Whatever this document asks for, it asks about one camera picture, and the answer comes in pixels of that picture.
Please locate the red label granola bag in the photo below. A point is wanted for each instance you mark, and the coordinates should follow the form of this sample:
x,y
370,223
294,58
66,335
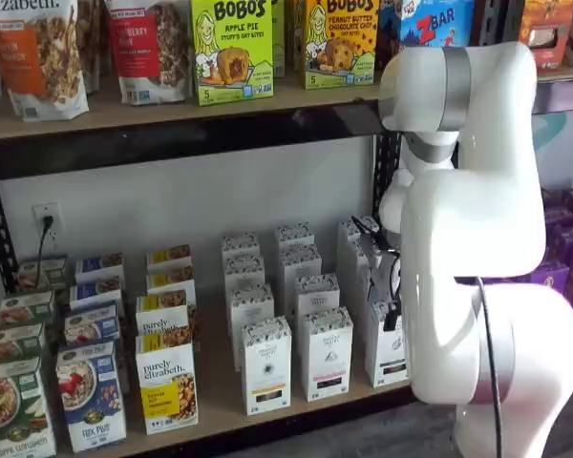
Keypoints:
x,y
148,52

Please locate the white box yellow strip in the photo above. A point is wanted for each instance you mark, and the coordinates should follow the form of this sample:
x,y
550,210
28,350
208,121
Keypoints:
x,y
266,367
243,272
250,305
239,245

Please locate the blue flax plus oatmeal box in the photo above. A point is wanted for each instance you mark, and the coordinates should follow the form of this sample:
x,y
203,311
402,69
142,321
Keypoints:
x,y
91,401
99,267
91,322
95,293

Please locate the green Bobo's apple pie box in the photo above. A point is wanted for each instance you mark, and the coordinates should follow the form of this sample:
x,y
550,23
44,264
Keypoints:
x,y
231,52

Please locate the white and teal panel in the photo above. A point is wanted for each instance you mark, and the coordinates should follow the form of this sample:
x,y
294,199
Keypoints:
x,y
554,148

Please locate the green apple cinnamon oatmeal box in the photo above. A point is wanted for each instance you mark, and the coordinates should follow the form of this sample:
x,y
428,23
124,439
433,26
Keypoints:
x,y
14,410
14,343
40,274
26,307

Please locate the black rack with wood shelves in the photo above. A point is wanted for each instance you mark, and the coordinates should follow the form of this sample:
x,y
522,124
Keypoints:
x,y
172,143

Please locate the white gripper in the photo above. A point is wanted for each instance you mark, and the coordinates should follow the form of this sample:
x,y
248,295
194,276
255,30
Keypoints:
x,y
394,207

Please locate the white box pink strip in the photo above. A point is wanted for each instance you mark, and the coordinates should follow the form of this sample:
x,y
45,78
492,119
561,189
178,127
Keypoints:
x,y
300,264
316,293
294,235
327,355

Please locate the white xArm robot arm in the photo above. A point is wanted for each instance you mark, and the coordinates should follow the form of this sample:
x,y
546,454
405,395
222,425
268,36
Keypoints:
x,y
482,214

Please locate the white wall outlet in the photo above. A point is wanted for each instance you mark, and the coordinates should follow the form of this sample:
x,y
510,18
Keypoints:
x,y
48,210

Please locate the clear granola bag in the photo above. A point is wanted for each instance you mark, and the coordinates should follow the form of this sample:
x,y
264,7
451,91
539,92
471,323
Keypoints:
x,y
93,43

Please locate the orange label granola bag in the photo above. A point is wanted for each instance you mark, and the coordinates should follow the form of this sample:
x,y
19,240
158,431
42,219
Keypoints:
x,y
33,57

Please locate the orange snack box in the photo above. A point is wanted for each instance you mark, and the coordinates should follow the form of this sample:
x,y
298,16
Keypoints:
x,y
546,33

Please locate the yellow label Purely Elizabeth box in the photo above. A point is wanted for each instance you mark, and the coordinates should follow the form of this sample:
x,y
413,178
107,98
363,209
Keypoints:
x,y
167,386
169,257
162,312
171,281

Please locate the yellow Bobo's peanut butter box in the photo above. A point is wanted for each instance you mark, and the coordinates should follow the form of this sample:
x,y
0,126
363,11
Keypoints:
x,y
341,47

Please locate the blue Zbar box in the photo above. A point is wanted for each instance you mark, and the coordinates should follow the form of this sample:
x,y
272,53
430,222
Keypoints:
x,y
434,24

